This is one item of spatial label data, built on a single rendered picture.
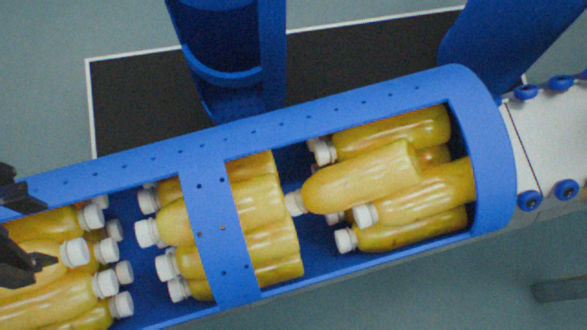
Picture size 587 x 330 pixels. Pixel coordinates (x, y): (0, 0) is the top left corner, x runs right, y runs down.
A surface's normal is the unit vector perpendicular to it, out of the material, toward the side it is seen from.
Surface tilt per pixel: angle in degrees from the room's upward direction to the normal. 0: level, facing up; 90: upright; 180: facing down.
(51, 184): 39
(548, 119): 0
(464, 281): 0
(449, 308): 0
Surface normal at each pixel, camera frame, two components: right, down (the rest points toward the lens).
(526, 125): 0.02, -0.25
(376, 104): -0.15, -0.69
